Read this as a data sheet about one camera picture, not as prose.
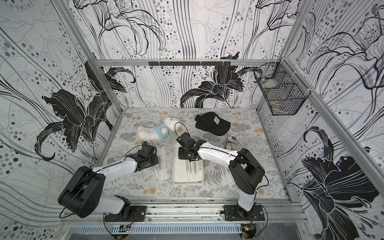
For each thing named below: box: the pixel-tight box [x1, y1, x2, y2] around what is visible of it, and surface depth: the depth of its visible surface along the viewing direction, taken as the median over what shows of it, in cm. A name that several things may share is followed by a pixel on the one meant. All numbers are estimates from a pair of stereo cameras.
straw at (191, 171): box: [189, 161, 194, 182], surface depth 88 cm
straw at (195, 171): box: [192, 160, 198, 182], surface depth 88 cm
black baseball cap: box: [195, 111, 231, 136], surface depth 107 cm
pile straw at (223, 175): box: [213, 163, 237, 187], surface depth 86 cm
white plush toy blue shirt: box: [136, 117, 182, 141], surface depth 98 cm
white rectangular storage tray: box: [172, 142, 205, 184], surface depth 88 cm
